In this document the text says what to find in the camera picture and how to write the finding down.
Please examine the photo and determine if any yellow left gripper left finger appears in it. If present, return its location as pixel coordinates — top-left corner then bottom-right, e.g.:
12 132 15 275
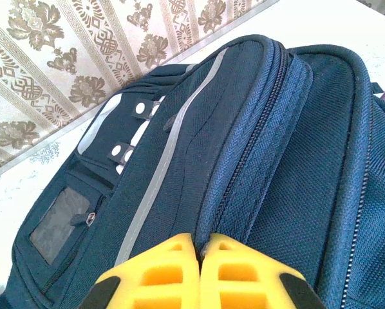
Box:
79 232 202 309

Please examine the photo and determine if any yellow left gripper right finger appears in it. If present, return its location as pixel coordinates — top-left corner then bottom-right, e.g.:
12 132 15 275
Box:
200 233 326 309

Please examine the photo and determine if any navy blue backpack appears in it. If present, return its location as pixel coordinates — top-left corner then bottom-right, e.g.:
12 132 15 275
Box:
0 33 385 309

